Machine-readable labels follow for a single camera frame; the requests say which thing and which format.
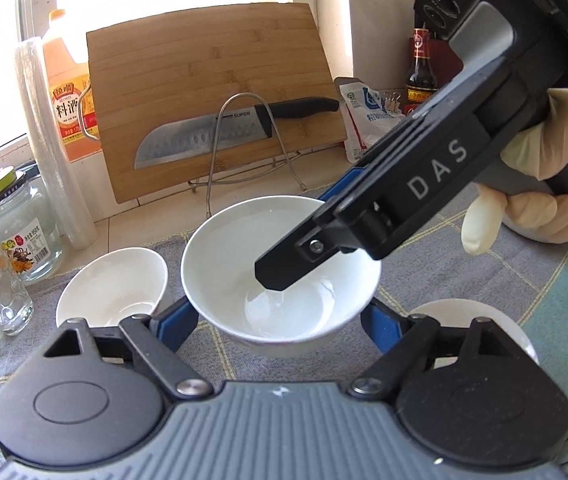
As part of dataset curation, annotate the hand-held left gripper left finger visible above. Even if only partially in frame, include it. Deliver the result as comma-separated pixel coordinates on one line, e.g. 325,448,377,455
44,296,215,402

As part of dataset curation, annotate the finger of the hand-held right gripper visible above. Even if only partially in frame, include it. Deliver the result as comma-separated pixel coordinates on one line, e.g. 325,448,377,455
319,155,375,206
255,200,379,292

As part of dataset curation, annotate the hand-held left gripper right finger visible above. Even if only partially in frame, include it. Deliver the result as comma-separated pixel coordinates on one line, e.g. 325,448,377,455
346,299,525,402

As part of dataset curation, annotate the plain white bowl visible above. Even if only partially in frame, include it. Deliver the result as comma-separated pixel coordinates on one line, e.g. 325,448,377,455
181,195,382,358

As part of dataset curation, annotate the large white flower-print plate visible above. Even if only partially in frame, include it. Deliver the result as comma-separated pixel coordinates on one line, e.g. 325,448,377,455
406,299,540,366

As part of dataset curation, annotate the person's right hand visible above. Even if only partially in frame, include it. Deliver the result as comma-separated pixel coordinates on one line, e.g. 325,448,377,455
461,87,568,256

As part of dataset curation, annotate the white pouch with blue logo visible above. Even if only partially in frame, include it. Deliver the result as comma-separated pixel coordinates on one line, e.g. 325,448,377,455
334,76,407,163

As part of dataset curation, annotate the white bowl with purple flowers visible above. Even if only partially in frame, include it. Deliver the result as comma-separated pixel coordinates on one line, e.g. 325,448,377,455
56,247,171,328

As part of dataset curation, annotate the grey teal checked towel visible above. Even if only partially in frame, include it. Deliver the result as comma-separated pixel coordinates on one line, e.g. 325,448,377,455
0,180,568,461

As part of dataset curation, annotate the dark vinegar bottle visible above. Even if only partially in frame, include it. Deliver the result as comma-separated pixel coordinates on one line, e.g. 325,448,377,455
404,27,440,116

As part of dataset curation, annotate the santoku kitchen knife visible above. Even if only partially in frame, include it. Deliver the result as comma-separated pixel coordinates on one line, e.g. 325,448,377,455
134,97,341,171

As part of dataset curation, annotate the glass jar with green lid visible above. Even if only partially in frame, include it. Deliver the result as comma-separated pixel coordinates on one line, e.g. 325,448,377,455
0,167,67,283

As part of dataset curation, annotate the bamboo cutting board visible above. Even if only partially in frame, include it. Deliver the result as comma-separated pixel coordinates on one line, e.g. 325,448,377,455
86,1,349,206

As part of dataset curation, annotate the cling film roll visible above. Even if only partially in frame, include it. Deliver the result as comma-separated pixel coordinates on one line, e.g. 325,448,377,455
14,37,98,251

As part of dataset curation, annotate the orange cooking wine jug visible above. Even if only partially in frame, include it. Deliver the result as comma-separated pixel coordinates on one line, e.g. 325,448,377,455
44,9,102,163

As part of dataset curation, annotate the metal wire rack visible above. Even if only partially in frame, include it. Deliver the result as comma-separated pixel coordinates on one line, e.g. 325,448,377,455
189,92,309,218

